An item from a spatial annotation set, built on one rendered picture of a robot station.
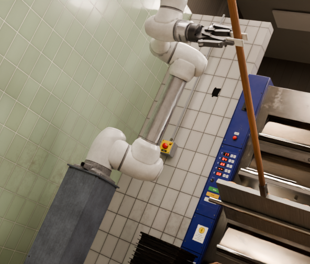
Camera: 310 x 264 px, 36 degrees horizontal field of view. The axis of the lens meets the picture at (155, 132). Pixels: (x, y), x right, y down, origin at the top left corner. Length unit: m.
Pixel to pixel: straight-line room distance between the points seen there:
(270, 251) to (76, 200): 1.25
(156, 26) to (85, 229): 1.09
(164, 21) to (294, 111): 1.55
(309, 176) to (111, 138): 1.29
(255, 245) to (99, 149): 1.18
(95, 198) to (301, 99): 1.58
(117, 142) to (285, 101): 1.31
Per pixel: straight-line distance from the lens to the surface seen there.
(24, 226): 2.96
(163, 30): 1.95
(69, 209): 2.45
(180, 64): 2.49
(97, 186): 2.43
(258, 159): 2.32
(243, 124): 3.29
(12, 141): 2.70
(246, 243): 3.08
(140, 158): 2.49
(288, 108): 3.30
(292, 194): 2.99
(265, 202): 2.60
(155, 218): 3.32
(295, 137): 3.20
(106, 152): 2.49
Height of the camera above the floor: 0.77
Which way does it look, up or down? 13 degrees up
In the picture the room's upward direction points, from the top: 23 degrees clockwise
